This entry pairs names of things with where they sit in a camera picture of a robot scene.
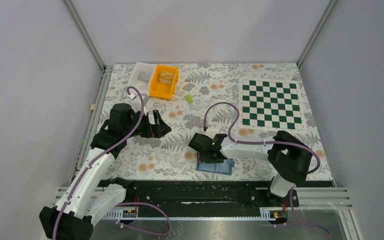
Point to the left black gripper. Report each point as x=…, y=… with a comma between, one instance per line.
x=158, y=129

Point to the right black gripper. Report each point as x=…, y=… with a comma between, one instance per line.
x=203, y=158

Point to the blue card holder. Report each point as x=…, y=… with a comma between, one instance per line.
x=224, y=168

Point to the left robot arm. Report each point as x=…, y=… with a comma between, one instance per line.
x=75, y=214

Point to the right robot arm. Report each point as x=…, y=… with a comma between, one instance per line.
x=287, y=155

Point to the orange plastic bin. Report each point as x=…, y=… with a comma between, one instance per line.
x=163, y=91

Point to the small green block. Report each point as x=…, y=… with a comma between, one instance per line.
x=189, y=99

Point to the tan item in orange bin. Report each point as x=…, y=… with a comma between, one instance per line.
x=166, y=77

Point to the grey item in white bin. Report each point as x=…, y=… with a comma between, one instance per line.
x=144, y=76

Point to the white plastic bin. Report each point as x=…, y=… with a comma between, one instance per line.
x=143, y=87

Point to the green white chessboard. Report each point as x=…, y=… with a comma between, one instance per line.
x=271, y=105

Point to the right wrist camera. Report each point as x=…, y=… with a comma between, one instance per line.
x=211, y=131

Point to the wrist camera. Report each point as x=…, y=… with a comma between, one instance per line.
x=211, y=131
x=134, y=97

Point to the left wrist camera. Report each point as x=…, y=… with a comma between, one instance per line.
x=134, y=97

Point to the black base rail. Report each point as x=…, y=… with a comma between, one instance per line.
x=199, y=199

